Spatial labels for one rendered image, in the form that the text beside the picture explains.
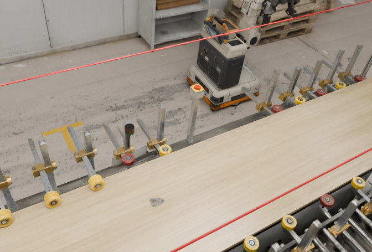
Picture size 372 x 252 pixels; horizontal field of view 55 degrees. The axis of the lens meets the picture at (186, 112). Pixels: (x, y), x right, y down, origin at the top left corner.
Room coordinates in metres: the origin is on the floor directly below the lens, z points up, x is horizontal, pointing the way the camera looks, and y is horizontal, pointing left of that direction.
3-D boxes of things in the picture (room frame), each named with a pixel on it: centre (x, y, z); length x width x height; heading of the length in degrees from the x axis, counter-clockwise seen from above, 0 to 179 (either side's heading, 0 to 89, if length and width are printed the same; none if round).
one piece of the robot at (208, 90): (3.25, -0.14, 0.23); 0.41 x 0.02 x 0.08; 35
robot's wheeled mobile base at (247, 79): (3.46, -0.40, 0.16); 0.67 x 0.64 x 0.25; 125
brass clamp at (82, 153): (1.42, 0.58, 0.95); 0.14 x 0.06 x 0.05; 126
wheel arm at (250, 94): (2.33, -0.59, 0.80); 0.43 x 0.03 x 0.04; 36
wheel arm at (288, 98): (2.48, -0.79, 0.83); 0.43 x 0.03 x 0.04; 36
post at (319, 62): (2.61, -1.06, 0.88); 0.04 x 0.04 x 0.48; 36
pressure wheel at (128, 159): (1.47, 0.33, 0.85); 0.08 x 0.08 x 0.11
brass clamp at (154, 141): (1.72, 0.18, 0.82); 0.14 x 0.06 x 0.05; 126
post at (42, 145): (1.29, 0.77, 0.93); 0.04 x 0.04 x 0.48; 36
